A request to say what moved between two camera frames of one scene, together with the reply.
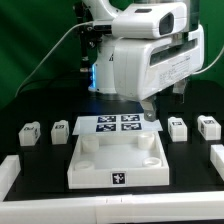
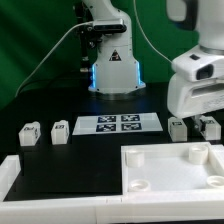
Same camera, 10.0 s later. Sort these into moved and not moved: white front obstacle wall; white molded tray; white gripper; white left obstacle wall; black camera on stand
Moved: white molded tray; white gripper
Not moved: white left obstacle wall; white front obstacle wall; black camera on stand
